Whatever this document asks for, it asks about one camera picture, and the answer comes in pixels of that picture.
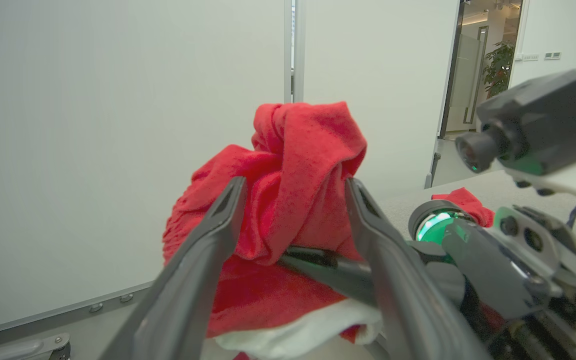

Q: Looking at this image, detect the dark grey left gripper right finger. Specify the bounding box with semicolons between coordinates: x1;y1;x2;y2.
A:
344;177;492;360

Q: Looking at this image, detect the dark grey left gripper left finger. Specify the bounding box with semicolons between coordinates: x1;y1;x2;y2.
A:
99;176;248;360

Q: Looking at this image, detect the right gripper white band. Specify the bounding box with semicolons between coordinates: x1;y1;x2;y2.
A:
408;149;576;360

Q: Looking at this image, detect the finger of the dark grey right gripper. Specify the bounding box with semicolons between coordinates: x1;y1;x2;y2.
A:
278;245;375;304

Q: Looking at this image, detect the red and white garment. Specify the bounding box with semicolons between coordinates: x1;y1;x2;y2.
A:
161;101;495;360

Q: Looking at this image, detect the grey curved partition foot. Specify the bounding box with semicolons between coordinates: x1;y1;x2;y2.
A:
0;332;72;360

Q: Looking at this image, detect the green potted plant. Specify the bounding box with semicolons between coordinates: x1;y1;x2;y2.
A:
482;42;517;99

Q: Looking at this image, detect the grey partition bottom rail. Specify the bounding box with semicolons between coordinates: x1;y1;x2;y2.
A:
0;279;170;347

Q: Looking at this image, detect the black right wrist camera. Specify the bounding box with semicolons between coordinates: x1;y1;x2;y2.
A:
455;69;576;177

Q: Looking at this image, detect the glass door with handle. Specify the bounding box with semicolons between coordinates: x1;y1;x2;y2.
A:
462;25;490;126

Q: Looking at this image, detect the dark door frame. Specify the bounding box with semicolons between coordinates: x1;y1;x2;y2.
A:
439;0;467;139

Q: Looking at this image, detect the grey partition post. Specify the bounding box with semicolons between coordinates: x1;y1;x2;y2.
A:
283;0;307;104

